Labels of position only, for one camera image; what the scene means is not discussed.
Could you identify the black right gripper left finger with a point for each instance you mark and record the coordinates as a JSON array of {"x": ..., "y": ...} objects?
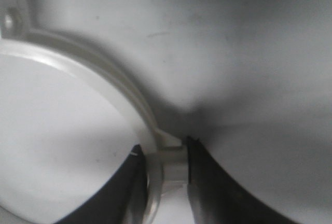
[{"x": 122, "y": 199}]

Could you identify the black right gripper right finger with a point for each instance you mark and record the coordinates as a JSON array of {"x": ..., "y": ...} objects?
[{"x": 215, "y": 197}]

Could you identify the white pipe clamp half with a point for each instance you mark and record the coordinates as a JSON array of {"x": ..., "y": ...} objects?
[{"x": 166, "y": 155}]

